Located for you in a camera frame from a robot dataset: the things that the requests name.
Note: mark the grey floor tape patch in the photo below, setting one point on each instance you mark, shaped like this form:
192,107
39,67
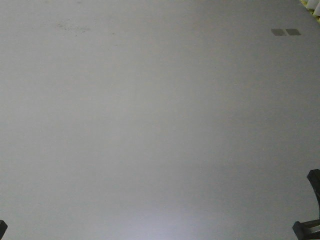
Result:
293,32
278,32

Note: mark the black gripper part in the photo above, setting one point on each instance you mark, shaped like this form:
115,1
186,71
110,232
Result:
309,228
3,228

